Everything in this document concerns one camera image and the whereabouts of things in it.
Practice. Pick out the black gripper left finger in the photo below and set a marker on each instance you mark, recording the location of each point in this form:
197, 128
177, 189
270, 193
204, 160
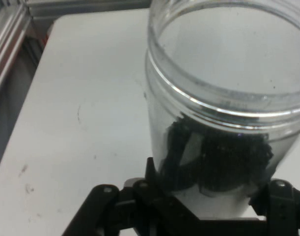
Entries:
140, 211

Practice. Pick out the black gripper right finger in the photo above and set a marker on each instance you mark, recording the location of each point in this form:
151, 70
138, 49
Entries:
284, 209

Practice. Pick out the clear jar of black granules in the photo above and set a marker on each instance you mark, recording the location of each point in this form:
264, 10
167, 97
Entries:
159, 110

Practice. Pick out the short aluminium frame rail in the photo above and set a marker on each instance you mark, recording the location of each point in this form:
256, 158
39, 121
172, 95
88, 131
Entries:
90, 6

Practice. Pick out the long aluminium frame rail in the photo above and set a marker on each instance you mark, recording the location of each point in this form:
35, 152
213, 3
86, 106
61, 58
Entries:
7, 37

